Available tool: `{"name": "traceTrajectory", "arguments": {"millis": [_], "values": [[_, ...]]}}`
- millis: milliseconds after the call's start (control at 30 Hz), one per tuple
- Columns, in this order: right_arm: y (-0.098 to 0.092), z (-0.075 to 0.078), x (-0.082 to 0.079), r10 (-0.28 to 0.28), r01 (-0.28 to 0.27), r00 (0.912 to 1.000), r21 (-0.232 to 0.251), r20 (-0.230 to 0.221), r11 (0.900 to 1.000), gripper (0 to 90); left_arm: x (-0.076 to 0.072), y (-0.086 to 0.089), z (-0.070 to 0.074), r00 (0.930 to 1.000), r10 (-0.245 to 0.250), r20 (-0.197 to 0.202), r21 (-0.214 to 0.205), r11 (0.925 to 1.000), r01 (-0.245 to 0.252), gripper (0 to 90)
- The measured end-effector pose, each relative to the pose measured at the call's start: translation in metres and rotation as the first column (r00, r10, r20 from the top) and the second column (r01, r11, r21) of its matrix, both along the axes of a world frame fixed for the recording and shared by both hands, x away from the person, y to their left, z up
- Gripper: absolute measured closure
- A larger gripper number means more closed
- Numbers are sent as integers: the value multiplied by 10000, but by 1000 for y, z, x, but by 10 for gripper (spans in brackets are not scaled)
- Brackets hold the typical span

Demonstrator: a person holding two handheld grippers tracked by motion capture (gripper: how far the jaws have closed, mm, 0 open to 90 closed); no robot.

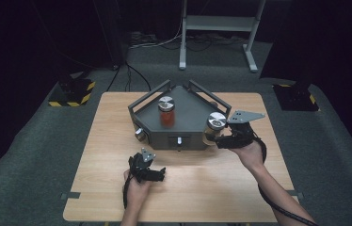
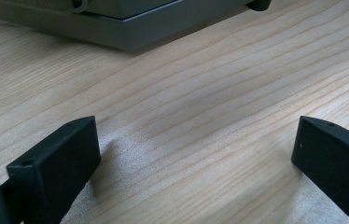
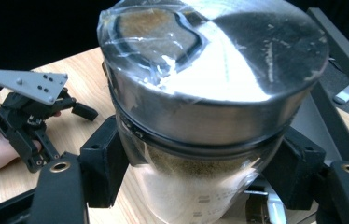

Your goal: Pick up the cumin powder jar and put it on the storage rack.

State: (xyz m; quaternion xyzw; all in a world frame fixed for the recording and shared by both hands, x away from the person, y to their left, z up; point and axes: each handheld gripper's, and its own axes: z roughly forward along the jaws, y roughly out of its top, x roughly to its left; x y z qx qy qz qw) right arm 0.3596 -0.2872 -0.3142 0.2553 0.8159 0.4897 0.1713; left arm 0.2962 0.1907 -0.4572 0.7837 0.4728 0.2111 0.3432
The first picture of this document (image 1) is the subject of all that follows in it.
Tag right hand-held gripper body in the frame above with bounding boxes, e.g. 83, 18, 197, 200
224, 109, 266, 151

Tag person's right hand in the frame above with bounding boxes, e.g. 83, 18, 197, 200
228, 137, 266, 173

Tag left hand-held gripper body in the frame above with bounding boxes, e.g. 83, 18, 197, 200
128, 147, 157, 185

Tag person's left hand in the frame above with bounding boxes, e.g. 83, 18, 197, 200
122, 169, 153, 211

